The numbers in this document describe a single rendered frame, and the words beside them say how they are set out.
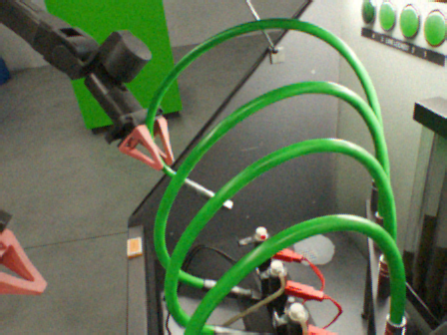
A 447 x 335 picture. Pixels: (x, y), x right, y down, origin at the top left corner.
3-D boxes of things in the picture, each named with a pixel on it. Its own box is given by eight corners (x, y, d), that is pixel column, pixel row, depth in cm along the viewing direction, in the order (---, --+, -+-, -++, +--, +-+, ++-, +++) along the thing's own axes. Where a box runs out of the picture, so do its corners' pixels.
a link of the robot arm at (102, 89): (97, 81, 74) (74, 82, 69) (117, 55, 71) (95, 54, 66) (119, 110, 73) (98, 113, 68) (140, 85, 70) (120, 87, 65)
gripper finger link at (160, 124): (190, 150, 69) (158, 108, 70) (164, 162, 63) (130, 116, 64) (169, 169, 73) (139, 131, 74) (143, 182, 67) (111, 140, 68)
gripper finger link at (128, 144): (189, 150, 69) (157, 108, 70) (163, 162, 63) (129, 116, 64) (168, 169, 73) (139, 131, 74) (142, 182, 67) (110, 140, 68)
